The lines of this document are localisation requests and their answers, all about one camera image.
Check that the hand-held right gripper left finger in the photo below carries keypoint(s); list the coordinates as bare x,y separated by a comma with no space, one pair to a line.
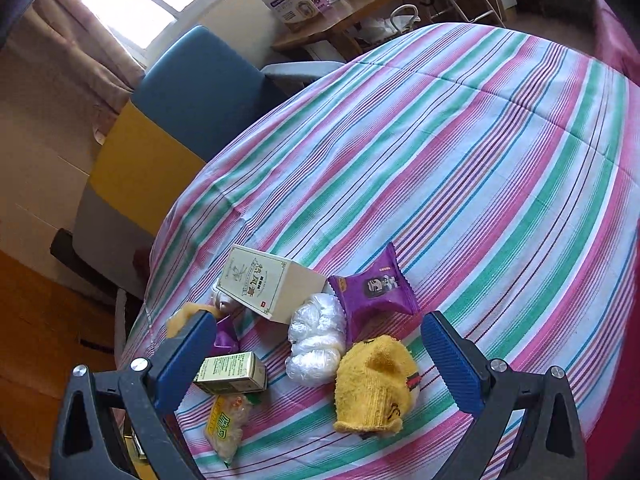
187,360

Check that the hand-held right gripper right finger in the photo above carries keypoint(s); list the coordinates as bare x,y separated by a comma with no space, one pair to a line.
452,360

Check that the orange yellow sponge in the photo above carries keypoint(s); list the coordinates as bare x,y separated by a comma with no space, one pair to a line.
179,320

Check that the small green carton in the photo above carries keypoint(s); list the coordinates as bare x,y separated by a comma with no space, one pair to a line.
230,370

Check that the yellow green food packet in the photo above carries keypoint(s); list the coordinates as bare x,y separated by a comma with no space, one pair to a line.
227,425

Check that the yellow terry towel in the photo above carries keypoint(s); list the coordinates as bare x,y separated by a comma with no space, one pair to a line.
370,385

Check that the purple snack packet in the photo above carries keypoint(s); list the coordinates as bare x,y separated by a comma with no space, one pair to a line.
375,292

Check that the clear plastic bag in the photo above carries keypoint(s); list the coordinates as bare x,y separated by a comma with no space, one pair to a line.
315,340

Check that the purple ribbon roll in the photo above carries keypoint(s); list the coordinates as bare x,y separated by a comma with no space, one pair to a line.
225,342

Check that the small white figurine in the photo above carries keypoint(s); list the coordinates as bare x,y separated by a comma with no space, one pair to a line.
222,299

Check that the beige cardboard box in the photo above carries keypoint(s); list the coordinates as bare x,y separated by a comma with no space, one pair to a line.
260,280

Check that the dark red cloth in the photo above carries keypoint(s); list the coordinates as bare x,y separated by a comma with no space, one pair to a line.
141,260

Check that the striped bed sheet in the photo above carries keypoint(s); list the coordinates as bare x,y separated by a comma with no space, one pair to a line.
450,160

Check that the blue yellow grey chair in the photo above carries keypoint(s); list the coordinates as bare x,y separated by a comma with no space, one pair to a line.
190,95

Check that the beige curtain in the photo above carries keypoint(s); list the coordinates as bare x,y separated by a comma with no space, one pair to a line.
75,60

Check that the white plastic bag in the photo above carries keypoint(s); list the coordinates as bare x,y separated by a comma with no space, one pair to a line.
380,25

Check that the pink bedspread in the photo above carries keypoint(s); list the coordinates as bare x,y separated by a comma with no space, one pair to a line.
617,40

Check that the wooden desk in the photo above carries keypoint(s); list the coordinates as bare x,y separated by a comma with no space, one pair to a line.
340,17

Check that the window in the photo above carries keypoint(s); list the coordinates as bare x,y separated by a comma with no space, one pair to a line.
145,0

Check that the white purple box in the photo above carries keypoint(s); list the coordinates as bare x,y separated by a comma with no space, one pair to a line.
290,0

